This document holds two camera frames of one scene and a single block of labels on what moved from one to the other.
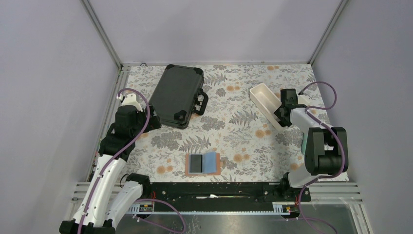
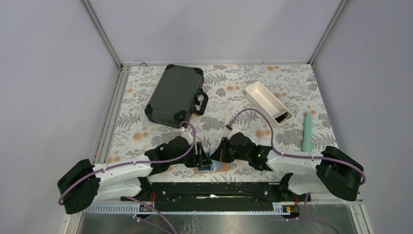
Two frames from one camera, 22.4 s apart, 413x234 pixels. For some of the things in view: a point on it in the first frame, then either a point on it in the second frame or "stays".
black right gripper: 277,113 to 220,154
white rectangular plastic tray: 267,103 stays
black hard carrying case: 178,94 stays
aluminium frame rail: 122,68 stays
